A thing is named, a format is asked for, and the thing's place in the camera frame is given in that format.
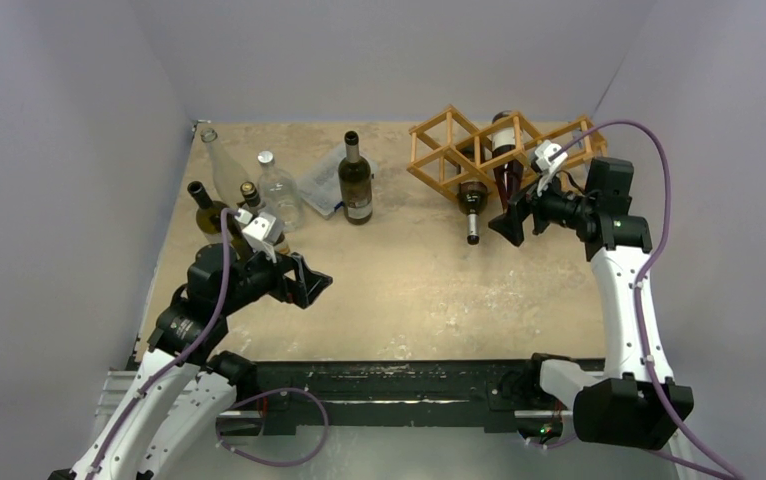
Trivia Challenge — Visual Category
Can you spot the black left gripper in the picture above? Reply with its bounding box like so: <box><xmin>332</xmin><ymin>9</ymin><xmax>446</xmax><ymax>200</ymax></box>
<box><xmin>218</xmin><ymin>239</ymin><xmax>331</xmax><ymax>315</ymax></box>

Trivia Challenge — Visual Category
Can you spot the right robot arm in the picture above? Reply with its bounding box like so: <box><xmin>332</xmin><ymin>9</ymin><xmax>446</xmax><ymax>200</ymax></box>
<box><xmin>489</xmin><ymin>158</ymin><xmax>694</xmax><ymax>450</ymax></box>

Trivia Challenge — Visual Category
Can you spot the clear plastic organizer box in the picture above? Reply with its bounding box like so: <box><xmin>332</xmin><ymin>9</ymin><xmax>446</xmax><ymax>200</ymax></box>
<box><xmin>298</xmin><ymin>143</ymin><xmax>376</xmax><ymax>219</ymax></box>

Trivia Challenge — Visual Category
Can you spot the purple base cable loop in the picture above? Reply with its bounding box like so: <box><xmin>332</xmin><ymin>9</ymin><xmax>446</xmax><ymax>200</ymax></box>
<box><xmin>215</xmin><ymin>387</ymin><xmax>330</xmax><ymax>468</ymax></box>

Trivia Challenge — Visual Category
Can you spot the green bottle cream label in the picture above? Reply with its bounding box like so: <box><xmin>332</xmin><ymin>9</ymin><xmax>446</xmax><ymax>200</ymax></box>
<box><xmin>187</xmin><ymin>181</ymin><xmax>253</xmax><ymax>260</ymax></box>

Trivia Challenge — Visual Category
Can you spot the wooden wine rack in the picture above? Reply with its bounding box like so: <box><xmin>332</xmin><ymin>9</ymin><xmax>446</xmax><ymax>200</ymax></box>
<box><xmin>407</xmin><ymin>105</ymin><xmax>594</xmax><ymax>202</ymax></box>

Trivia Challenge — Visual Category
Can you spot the brown bottle gold neck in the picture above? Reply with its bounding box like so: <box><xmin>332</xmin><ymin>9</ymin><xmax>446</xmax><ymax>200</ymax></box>
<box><xmin>492</xmin><ymin>127</ymin><xmax>524</xmax><ymax>211</ymax></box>

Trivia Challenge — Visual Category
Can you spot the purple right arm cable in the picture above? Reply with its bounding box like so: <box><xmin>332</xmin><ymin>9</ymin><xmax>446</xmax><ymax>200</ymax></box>
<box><xmin>548</xmin><ymin>119</ymin><xmax>745</xmax><ymax>480</ymax></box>

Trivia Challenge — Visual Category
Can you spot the clear tall glass bottle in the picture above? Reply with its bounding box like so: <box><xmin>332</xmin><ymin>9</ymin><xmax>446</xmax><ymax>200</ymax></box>
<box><xmin>200</xmin><ymin>127</ymin><xmax>251</xmax><ymax>206</ymax></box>

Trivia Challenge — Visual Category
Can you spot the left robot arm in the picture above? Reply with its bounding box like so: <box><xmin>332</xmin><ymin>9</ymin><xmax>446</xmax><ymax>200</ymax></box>
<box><xmin>50</xmin><ymin>243</ymin><xmax>333</xmax><ymax>479</ymax></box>

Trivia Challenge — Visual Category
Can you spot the clear squat glass bottle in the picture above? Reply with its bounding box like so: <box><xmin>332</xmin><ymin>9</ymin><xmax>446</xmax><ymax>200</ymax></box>
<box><xmin>257</xmin><ymin>150</ymin><xmax>305</xmax><ymax>231</ymax></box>

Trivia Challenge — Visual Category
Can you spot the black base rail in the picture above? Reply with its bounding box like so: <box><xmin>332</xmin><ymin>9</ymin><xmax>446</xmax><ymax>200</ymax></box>
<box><xmin>124</xmin><ymin>359</ymin><xmax>613</xmax><ymax>439</ymax></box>

